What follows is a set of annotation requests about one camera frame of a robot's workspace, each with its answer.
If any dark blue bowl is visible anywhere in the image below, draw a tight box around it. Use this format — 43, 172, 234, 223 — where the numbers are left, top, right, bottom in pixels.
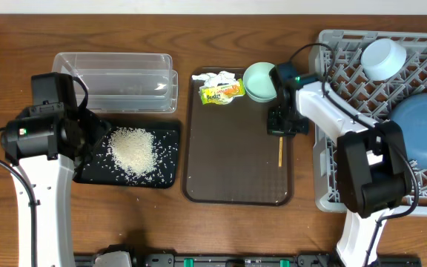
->
389, 93, 427, 169

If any mint green bowl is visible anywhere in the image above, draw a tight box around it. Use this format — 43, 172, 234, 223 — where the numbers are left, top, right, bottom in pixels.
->
242, 62, 277, 103

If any brown serving tray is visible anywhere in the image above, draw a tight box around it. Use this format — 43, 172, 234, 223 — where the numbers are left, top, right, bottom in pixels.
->
182, 80, 294, 206

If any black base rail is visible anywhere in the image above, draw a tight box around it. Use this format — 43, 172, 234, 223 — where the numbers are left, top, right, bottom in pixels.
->
74, 244, 422, 267

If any light blue bowl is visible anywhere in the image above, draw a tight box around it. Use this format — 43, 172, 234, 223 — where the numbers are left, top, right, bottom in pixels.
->
360, 39, 407, 81

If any black cable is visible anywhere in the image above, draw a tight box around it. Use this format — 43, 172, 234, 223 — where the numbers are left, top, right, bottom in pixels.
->
289, 42, 420, 267

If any clear plastic bin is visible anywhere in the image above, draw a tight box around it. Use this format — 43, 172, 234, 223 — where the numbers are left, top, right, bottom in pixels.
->
52, 52, 179, 113

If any black rectangular tray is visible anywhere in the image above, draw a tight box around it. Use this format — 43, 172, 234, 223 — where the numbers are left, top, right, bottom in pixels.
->
74, 119, 180, 188

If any pile of rice grains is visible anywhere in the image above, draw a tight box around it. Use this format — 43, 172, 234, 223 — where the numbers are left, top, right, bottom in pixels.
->
108, 128, 157, 176

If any grey dishwasher rack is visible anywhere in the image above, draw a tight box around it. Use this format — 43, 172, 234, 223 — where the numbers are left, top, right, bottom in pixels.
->
309, 30, 427, 217

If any wooden chopstick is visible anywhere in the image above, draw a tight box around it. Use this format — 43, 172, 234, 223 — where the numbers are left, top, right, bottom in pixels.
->
278, 136, 283, 168

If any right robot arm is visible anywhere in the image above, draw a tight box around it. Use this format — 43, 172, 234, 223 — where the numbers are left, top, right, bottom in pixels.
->
267, 62, 417, 266

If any yellow snack wrapper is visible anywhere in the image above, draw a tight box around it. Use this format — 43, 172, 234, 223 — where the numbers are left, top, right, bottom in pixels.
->
199, 79, 245, 105

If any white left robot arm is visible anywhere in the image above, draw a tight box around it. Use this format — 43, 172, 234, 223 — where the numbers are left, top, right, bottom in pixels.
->
0, 103, 110, 266

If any white paper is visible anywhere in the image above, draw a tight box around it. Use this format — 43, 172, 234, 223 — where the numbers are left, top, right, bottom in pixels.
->
191, 70, 237, 88

